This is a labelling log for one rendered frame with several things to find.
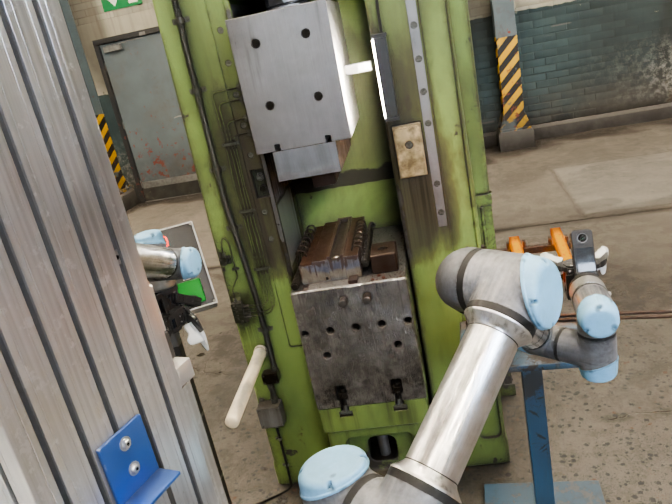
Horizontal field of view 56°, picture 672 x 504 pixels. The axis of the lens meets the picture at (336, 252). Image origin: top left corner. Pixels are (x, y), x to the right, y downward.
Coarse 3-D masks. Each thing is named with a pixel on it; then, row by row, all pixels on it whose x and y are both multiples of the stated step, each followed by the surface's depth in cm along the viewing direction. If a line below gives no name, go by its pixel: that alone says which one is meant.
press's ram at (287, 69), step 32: (320, 0) 178; (256, 32) 182; (288, 32) 182; (320, 32) 181; (256, 64) 186; (288, 64) 185; (320, 64) 184; (352, 64) 201; (256, 96) 189; (288, 96) 188; (320, 96) 187; (352, 96) 214; (256, 128) 192; (288, 128) 191; (320, 128) 190; (352, 128) 198
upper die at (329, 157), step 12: (324, 144) 192; (336, 144) 192; (348, 144) 226; (276, 156) 195; (288, 156) 194; (300, 156) 194; (312, 156) 194; (324, 156) 193; (336, 156) 193; (276, 168) 196; (288, 168) 196; (300, 168) 195; (312, 168) 195; (324, 168) 195; (336, 168) 194
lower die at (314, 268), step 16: (336, 224) 237; (352, 224) 236; (320, 240) 226; (352, 240) 218; (304, 256) 216; (320, 256) 209; (352, 256) 204; (304, 272) 207; (320, 272) 207; (336, 272) 206; (352, 272) 206
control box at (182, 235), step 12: (168, 228) 200; (180, 228) 201; (192, 228) 201; (168, 240) 199; (180, 240) 200; (192, 240) 200; (204, 264) 199; (204, 276) 198; (204, 288) 197; (216, 300) 197; (192, 312) 199
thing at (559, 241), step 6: (552, 228) 191; (558, 228) 190; (552, 234) 187; (558, 234) 186; (558, 240) 182; (564, 240) 181; (558, 246) 177; (564, 246) 177; (558, 252) 175; (564, 252) 173; (570, 252) 172; (564, 258) 169; (570, 258) 168; (564, 276) 159
